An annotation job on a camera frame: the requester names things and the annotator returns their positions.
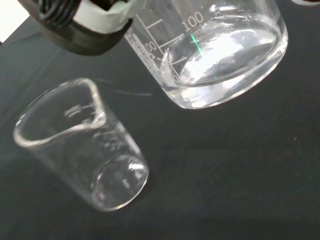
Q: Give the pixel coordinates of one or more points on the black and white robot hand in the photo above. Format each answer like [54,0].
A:
[82,30]

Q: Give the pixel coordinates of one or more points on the small clear glass beaker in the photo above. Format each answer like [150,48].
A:
[82,150]

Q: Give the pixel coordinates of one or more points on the black bench cloth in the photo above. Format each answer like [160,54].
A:
[225,162]

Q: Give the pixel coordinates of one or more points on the round white-rimmed object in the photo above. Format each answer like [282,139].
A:
[306,2]

